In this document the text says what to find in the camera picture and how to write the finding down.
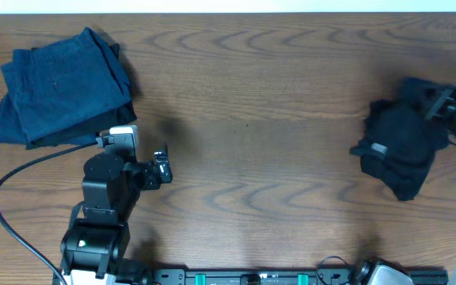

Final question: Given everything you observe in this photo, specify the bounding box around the folded blue garment bottom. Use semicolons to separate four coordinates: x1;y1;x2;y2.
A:
0;93;96;149

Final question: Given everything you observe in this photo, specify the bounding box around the folded blue shorts top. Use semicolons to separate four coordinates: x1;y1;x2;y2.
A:
2;28;131;148

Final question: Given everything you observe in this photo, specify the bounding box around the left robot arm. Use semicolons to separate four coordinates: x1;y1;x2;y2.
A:
52;143;173;284

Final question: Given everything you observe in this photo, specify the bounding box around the black t-shirt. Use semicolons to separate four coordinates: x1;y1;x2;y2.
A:
349;78;449;201

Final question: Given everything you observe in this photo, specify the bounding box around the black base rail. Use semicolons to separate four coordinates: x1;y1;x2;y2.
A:
144;256;449;285

